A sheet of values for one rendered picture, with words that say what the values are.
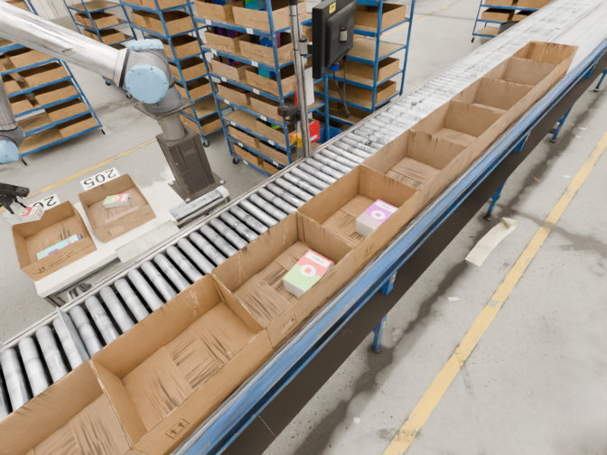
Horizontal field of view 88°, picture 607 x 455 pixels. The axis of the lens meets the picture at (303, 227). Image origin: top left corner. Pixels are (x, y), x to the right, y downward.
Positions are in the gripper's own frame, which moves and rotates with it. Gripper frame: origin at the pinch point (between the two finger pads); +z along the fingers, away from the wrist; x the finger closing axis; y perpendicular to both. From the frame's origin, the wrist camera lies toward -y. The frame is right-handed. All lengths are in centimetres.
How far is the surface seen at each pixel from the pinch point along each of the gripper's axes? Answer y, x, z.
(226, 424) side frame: -94, 114, 1
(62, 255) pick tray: -18.4, 23.1, 10.8
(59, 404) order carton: -50, 100, -4
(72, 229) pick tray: -12.3, -1.7, 16.6
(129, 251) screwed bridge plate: -46, 23, 17
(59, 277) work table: -15.1, 30.5, 17.5
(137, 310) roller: -55, 59, 17
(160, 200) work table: -57, -13, 17
